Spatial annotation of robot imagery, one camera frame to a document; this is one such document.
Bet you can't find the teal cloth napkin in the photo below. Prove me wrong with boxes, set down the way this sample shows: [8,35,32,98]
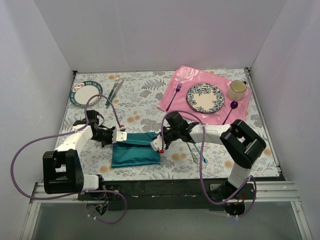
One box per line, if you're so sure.
[111,132,161,168]

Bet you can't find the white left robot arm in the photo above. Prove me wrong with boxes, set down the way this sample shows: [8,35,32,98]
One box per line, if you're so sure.
[42,110,115,200]

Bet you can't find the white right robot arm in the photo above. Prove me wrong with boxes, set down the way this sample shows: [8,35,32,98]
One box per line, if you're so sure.
[150,111,267,200]

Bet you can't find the iridescent gold spoon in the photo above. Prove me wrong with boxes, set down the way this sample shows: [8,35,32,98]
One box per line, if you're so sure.
[186,142,199,164]

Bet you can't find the iridescent blue fork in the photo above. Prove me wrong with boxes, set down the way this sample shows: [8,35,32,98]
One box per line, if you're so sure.
[193,143,208,164]

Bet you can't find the blue floral white plate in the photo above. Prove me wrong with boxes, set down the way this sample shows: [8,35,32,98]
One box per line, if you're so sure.
[186,83,225,113]

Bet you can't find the purple metallic fork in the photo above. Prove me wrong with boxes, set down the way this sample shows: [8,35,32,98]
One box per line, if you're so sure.
[165,83,182,112]

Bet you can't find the green rimmed white plate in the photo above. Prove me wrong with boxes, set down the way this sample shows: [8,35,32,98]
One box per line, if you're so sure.
[69,80,103,108]

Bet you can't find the pink floral placemat cloth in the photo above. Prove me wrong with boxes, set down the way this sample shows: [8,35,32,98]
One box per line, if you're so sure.
[158,66,252,125]

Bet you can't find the purple metallic spoon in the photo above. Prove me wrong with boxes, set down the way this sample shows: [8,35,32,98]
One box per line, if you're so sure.
[222,101,239,125]

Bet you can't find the cream ceramic mug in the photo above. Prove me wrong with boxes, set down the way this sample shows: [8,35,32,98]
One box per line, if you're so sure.
[226,80,250,101]

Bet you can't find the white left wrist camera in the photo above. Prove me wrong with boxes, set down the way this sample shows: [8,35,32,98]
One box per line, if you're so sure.
[112,125,128,144]

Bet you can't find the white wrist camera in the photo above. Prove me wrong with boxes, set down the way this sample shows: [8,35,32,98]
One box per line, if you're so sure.
[112,125,128,144]
[150,136,166,154]

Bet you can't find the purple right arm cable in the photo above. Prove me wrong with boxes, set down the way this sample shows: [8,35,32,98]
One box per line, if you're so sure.
[159,110,257,219]

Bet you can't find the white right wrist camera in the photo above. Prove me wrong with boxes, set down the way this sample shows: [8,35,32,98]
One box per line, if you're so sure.
[150,136,166,154]

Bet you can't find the green handled knife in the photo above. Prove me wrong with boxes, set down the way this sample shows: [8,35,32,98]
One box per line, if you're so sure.
[105,80,125,109]

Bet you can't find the green handled fork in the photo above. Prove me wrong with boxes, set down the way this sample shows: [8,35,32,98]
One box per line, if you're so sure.
[108,75,120,100]

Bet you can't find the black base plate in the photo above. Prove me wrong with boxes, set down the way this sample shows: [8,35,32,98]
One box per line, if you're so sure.
[42,174,287,212]

